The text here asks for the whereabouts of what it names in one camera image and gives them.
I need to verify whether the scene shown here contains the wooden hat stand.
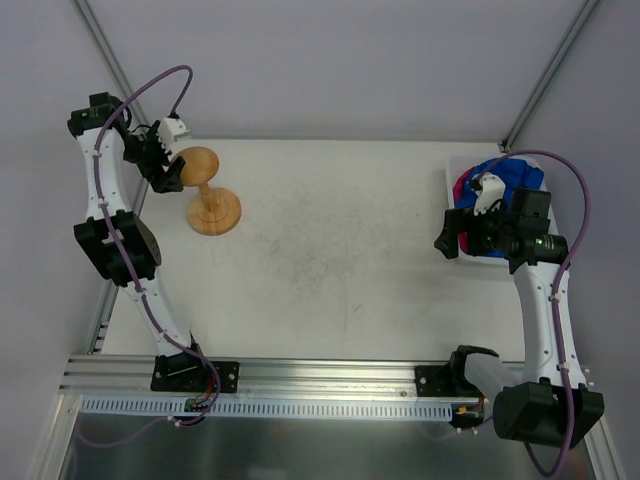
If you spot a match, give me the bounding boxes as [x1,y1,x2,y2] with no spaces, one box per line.
[178,146,242,236]

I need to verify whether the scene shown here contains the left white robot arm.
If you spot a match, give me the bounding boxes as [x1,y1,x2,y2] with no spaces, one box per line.
[67,92,220,396]

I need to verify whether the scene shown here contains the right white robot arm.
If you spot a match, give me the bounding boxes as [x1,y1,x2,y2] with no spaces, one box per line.
[434,188,605,448]

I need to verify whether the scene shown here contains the pink cap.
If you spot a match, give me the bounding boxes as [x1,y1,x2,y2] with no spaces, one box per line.
[452,168,476,253]

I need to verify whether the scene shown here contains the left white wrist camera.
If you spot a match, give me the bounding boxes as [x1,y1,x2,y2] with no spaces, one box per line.
[157,116,192,150]

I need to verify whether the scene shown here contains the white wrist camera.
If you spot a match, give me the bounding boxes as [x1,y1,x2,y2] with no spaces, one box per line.
[470,173,506,216]
[157,116,192,150]

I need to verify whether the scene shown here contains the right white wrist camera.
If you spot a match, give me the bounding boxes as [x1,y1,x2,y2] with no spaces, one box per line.
[470,173,506,216]

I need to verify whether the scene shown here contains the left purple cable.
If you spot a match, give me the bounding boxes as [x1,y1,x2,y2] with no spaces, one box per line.
[74,64,224,447]

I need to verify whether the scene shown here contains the purple cable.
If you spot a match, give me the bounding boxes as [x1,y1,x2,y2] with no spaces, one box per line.
[74,64,224,447]
[429,149,594,477]

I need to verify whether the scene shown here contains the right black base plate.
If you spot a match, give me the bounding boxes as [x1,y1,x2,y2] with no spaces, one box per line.
[414,364,463,398]

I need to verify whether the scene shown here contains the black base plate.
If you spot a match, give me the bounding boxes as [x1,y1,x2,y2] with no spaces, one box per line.
[414,364,463,398]
[150,353,239,394]

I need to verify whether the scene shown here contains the left aluminium frame post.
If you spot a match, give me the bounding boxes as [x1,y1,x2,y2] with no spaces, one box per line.
[70,0,134,99]

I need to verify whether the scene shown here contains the aluminium frame post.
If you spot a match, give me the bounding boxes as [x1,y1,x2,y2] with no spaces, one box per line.
[70,0,134,99]
[498,0,601,153]

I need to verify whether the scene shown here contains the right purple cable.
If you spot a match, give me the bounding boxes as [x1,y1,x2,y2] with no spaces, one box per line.
[429,149,594,477]

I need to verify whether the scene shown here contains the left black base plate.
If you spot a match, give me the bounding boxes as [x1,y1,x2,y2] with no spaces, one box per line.
[150,353,239,394]

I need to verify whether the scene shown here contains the aluminium mounting rail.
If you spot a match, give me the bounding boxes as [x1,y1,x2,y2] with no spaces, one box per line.
[58,355,444,401]

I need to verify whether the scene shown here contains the white slotted cable duct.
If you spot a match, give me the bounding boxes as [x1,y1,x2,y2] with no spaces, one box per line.
[79,397,455,422]

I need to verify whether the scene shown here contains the right aluminium frame post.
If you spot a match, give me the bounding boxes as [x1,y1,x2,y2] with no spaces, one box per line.
[498,0,601,153]

